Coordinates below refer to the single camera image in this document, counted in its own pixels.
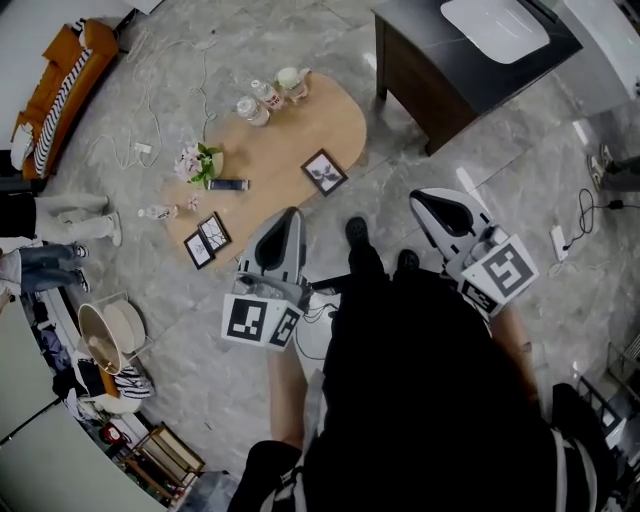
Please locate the pile of clothes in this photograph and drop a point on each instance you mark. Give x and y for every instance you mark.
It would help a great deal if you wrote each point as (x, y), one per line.
(60, 355)

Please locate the white power strip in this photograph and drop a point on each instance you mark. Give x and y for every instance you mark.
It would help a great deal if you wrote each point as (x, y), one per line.
(559, 242)
(142, 147)

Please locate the orange sofa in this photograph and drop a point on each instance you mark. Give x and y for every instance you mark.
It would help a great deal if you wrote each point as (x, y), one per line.
(45, 95)

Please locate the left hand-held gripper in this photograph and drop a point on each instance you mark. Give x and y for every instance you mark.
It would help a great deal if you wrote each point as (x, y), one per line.
(250, 320)

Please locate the person's left forearm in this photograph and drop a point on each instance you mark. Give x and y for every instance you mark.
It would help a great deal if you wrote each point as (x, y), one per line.
(287, 395)

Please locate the white bathtub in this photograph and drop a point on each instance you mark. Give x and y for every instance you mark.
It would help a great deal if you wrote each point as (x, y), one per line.
(605, 40)

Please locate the person's left black shoe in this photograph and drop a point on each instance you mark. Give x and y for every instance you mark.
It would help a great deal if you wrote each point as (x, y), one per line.
(357, 230)

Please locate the black white striped blanket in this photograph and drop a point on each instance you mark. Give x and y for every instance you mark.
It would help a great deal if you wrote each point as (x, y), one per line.
(60, 107)

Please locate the white sink basin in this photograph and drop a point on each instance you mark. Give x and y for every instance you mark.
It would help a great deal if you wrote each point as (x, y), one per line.
(495, 27)

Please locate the black metal rack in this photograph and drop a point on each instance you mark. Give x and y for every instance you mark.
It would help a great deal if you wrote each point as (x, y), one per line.
(610, 395)

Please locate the vase with pink flowers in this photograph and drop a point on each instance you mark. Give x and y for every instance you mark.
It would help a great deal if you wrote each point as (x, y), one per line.
(200, 162)

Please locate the small loose pink flower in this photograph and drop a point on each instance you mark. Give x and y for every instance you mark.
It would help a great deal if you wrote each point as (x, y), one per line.
(193, 201)

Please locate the white appliance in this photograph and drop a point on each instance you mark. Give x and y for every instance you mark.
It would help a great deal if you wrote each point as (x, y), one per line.
(40, 450)

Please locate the black picture frame with drawing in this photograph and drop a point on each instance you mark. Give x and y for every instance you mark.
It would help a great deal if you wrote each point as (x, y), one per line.
(200, 250)

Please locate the wooden coffee table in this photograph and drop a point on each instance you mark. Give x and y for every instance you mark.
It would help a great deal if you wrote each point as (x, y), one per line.
(300, 125)

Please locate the person's black clothed body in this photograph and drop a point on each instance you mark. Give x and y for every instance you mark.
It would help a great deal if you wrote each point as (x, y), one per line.
(425, 400)

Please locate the glass jar green lid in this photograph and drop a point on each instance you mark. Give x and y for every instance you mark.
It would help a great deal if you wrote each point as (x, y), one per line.
(292, 82)

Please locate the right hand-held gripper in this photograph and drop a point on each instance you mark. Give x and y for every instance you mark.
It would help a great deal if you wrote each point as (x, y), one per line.
(505, 272)

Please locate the white cabinet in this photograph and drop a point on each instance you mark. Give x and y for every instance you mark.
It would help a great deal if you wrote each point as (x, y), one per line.
(147, 4)

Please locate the clear bottle red label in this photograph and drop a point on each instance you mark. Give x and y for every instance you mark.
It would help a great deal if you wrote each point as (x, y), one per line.
(267, 95)

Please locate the red round object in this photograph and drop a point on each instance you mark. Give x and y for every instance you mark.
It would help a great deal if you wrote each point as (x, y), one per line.
(114, 434)

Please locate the black faucet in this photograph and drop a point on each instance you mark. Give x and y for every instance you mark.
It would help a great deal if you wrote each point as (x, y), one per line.
(542, 10)

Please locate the black framed leaf picture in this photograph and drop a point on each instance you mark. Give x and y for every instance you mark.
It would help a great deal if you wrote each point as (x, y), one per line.
(324, 172)

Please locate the beige round basket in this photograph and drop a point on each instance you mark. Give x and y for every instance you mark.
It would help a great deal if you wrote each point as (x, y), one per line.
(100, 340)

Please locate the dark wooden sink cabinet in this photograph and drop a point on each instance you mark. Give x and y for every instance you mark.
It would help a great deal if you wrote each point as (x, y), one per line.
(425, 50)

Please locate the white cushion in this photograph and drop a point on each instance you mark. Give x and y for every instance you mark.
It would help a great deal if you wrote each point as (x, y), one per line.
(21, 147)

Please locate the clear bottle pale label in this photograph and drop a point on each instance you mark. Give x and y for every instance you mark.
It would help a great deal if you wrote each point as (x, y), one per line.
(159, 212)

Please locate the wooden rack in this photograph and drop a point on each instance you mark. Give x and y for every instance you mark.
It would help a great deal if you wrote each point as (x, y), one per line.
(165, 460)

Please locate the clear glass jar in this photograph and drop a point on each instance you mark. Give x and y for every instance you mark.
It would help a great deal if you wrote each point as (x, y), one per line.
(252, 111)

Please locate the person's right forearm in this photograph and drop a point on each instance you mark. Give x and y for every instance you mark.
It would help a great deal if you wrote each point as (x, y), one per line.
(515, 345)

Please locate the striped cloth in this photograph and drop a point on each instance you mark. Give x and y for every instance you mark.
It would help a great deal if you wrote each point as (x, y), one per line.
(132, 384)

